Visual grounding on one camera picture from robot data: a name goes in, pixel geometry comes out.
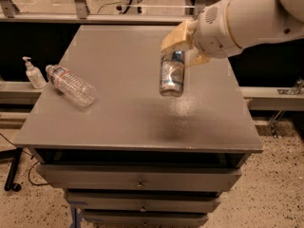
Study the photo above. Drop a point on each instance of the white pump dispenser bottle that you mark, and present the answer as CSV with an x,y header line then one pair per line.
x,y
34,74

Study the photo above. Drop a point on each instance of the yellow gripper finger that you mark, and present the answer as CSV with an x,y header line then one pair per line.
x,y
180,38
194,58

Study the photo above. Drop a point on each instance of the black stand leg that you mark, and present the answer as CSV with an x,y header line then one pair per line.
x,y
14,155

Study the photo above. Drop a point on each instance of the grey drawer cabinet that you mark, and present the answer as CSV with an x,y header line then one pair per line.
x,y
135,157

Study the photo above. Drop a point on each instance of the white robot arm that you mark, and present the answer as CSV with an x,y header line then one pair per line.
x,y
256,22

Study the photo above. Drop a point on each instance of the clear plastic water bottle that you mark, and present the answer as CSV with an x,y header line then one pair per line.
x,y
74,88

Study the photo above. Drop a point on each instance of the blue silver redbull can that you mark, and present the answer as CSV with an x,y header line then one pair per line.
x,y
172,74

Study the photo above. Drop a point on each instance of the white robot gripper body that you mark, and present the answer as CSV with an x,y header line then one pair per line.
x,y
215,35

